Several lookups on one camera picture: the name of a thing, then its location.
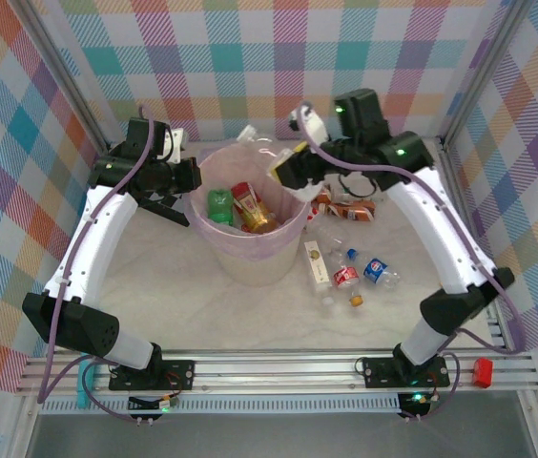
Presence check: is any brown drink bottle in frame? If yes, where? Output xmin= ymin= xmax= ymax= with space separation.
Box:
xmin=310 ymin=185 xmax=341 ymax=219

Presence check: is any black grey chessboard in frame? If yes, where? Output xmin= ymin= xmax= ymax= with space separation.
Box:
xmin=135 ymin=192 xmax=192 ymax=229

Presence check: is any green plastic bottle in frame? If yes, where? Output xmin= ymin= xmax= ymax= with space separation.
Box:
xmin=205 ymin=187 xmax=238 ymax=226

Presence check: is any brown tea bottle red label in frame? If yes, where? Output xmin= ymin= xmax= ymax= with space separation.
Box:
xmin=229 ymin=180 xmax=279 ymax=236

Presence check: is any clear unlabelled plastic bottle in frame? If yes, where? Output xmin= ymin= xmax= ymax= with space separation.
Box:
xmin=315 ymin=224 xmax=349 ymax=257

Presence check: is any white rectangular box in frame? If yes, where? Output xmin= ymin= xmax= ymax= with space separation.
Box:
xmin=303 ymin=238 xmax=336 ymax=306

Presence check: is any white plastic waste bin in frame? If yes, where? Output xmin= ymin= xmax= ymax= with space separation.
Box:
xmin=184 ymin=144 xmax=312 ymax=288

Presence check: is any red label bottle orange cap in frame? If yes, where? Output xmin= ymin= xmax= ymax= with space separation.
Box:
xmin=328 ymin=250 xmax=364 ymax=307

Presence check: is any blue red label bottle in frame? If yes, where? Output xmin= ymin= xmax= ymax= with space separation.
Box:
xmin=346 ymin=247 xmax=402 ymax=291

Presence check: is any small black electronics board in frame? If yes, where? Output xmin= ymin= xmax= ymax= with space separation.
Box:
xmin=397 ymin=390 xmax=435 ymax=425
xmin=127 ymin=393 xmax=178 ymax=427

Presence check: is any red emergency stop button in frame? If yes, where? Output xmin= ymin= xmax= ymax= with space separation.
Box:
xmin=471 ymin=358 xmax=494 ymax=388

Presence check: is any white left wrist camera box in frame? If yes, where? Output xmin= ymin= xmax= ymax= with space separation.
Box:
xmin=161 ymin=127 xmax=188 ymax=163

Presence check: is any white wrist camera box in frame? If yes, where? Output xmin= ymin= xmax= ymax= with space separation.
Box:
xmin=289 ymin=107 xmax=328 ymax=144
xmin=161 ymin=127 xmax=188 ymax=163

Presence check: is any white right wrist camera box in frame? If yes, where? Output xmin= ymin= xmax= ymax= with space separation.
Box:
xmin=289 ymin=107 xmax=328 ymax=144

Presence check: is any aluminium side rail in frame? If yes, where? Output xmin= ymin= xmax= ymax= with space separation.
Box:
xmin=437 ymin=136 xmax=511 ymax=357

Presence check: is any aluminium frame post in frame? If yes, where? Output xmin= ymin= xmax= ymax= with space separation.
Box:
xmin=13 ymin=0 xmax=113 ymax=154
xmin=438 ymin=0 xmax=535 ymax=149

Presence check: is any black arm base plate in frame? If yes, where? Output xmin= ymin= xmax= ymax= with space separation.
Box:
xmin=362 ymin=356 xmax=451 ymax=390
xmin=108 ymin=360 xmax=197 ymax=392

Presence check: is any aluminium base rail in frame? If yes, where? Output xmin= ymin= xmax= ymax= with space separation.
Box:
xmin=14 ymin=351 xmax=538 ymax=396

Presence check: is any teal plastic handle tool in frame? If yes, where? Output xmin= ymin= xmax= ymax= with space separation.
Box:
xmin=75 ymin=360 xmax=98 ymax=411

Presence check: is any white slotted cable duct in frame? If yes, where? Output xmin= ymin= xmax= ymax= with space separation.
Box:
xmin=39 ymin=394 xmax=406 ymax=416

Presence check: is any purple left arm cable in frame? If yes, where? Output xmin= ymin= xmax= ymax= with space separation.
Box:
xmin=37 ymin=105 xmax=155 ymax=424

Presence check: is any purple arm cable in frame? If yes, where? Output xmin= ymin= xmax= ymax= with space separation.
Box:
xmin=37 ymin=105 xmax=155 ymax=424
xmin=297 ymin=100 xmax=528 ymax=424

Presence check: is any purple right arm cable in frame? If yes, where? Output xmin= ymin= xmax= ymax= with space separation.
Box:
xmin=297 ymin=100 xmax=528 ymax=424

